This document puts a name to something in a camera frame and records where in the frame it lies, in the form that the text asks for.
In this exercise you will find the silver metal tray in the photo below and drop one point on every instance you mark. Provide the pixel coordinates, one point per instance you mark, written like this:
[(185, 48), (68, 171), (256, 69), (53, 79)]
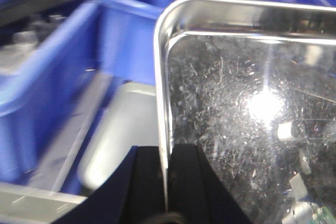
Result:
[(252, 83)]

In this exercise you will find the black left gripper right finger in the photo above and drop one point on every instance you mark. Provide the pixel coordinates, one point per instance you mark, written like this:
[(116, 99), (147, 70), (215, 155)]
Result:
[(195, 192)]

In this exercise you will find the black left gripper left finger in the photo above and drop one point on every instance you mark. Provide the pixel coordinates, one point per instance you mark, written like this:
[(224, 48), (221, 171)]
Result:
[(133, 193)]

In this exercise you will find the steel front shelf rail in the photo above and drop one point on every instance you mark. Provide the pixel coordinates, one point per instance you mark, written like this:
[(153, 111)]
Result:
[(22, 204)]

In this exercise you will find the blue bin holding trays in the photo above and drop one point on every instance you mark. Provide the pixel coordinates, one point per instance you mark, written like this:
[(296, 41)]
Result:
[(42, 79)]

